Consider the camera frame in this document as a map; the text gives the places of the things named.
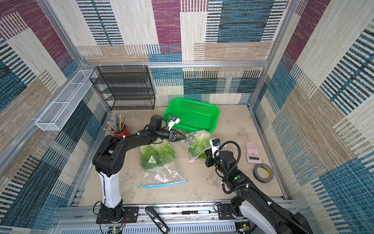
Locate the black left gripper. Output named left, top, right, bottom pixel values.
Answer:
left=157, top=130, right=188, bottom=145

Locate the chinese cabbage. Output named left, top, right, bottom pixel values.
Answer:
left=189, top=135, right=211, bottom=160

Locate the polka dot zip-top bag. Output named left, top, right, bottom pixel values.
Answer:
left=178, top=130, right=213, bottom=163

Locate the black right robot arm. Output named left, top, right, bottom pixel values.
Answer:
left=205, top=138, right=313, bottom=234

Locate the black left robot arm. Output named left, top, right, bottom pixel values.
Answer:
left=93, top=115, right=186, bottom=224

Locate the right cabbage in clear bag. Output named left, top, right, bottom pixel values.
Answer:
left=155, top=141, right=175, bottom=167

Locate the cabbage in clear bag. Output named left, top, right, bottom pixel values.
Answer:
left=140, top=145, right=158, bottom=170
left=155, top=141, right=175, bottom=167

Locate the clear blue-zip bag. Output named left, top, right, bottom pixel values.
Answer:
left=138, top=142, right=186, bottom=189

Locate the left cabbage in clear bag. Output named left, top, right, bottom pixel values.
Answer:
left=140, top=145, right=158, bottom=170

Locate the green plastic perforated basket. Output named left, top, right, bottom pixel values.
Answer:
left=163, top=97, right=220, bottom=133

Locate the pink calculator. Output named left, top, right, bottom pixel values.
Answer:
left=245, top=142, right=262, bottom=164

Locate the red metal pencil bucket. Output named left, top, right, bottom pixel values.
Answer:
left=112, top=127, right=130, bottom=137

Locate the black tape roll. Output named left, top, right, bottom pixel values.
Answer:
left=253, top=163, right=274, bottom=184

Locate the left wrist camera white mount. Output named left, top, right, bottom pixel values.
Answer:
left=168, top=116, right=180, bottom=131

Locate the black wire mesh shelf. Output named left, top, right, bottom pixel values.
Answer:
left=90, top=65, right=155, bottom=111

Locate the black handheld device on rail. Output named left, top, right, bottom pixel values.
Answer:
left=145, top=206, right=170, bottom=234

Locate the white wire mesh tray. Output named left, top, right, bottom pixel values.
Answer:
left=36, top=70, right=93, bottom=131

